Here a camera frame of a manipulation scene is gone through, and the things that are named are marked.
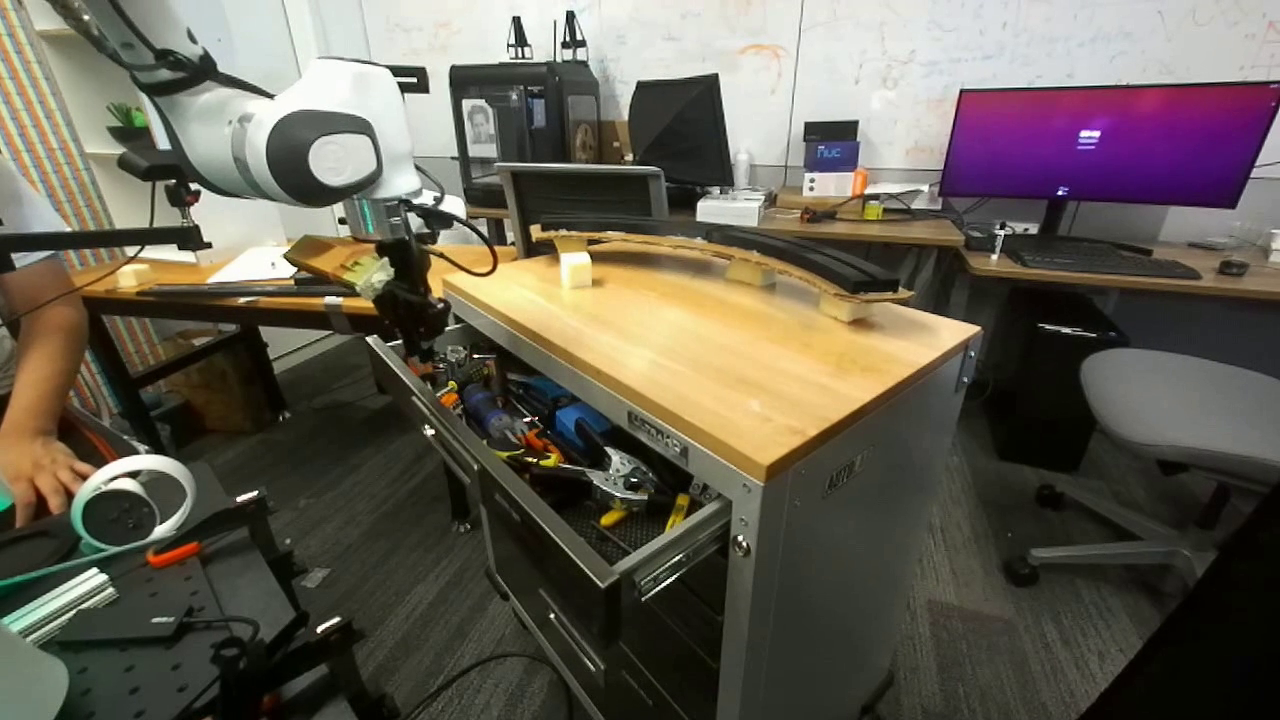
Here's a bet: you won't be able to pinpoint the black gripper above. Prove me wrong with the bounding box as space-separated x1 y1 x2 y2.
367 196 456 359

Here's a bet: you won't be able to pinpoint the black tool drawer steel handle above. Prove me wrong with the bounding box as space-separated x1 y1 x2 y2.
366 323 738 634

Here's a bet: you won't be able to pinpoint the bare person forearm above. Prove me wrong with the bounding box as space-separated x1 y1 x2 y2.
0 253 92 449

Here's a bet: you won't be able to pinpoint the bare person hand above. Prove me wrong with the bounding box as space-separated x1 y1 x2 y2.
0 430 99 533

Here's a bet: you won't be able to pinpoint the small white block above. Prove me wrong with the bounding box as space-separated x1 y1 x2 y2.
554 246 597 293

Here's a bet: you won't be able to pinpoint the white printed paper sheet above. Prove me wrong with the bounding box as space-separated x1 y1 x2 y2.
206 239 299 290

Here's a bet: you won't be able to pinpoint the brown cardboard box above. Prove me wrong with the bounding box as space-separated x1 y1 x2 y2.
163 329 292 442

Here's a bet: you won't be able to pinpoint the grey framed dark screen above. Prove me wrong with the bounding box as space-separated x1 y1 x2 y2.
494 162 674 260

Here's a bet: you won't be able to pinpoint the long wooden work table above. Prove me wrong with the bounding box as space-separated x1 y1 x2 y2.
70 232 528 451

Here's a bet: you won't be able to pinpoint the black cabinet box with photo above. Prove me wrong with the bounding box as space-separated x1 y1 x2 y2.
445 58 606 212

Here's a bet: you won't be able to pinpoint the silver pliers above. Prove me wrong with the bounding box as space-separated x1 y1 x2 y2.
580 442 666 508

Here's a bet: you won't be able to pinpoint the black monitor back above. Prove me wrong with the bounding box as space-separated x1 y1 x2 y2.
623 69 741 212

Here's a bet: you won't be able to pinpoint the grey tool cabinet wood top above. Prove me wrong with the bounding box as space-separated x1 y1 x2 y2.
366 247 986 720

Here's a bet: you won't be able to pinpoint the black horizontal bar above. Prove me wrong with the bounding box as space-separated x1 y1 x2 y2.
0 220 216 260

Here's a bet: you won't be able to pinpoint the flat white box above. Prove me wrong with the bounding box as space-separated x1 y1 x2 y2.
692 189 772 232

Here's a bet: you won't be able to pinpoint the curved wooden track piece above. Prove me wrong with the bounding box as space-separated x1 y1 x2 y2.
532 220 922 329

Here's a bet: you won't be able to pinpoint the white tape roll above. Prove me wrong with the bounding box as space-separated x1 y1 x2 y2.
63 451 202 561

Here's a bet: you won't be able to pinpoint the green plant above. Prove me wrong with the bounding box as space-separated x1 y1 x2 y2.
106 102 157 140

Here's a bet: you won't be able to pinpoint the blue and white box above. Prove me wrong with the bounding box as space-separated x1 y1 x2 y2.
801 116 864 203

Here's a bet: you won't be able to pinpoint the silver aluminium extrusion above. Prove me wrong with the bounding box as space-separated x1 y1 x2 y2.
0 566 123 651

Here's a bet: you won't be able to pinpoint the black computer tower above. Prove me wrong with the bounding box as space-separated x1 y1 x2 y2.
990 290 1129 471

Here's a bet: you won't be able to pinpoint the black computer keyboard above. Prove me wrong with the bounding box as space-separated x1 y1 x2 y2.
999 232 1210 285

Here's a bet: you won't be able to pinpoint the purple screen computer monitor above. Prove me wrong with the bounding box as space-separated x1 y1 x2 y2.
936 75 1280 246

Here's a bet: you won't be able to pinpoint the wooden office desk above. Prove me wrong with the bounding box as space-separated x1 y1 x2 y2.
445 196 1280 309

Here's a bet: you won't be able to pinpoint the grey office chair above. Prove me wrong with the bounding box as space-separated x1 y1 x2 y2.
999 346 1280 591

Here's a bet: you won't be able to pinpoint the purple handled screwdriver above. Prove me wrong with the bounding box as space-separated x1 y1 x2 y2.
460 385 528 449

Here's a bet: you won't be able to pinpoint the orange handled tool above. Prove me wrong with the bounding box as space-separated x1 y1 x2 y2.
513 419 567 471

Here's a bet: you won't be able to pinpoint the blue handled tool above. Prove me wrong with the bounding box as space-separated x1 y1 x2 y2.
517 373 622 456

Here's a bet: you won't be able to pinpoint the black camera on stand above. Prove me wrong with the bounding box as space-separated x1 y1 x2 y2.
113 140 206 224

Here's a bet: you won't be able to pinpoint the yellow handled tool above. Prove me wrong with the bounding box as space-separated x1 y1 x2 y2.
594 487 702 538

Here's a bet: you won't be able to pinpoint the orange clamp handle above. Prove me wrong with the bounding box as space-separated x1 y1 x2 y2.
139 538 212 577

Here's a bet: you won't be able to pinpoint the black floor cable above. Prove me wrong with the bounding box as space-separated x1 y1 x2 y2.
391 645 563 720

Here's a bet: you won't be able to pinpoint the black robot stand frame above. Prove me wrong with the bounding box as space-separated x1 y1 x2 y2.
36 486 391 720

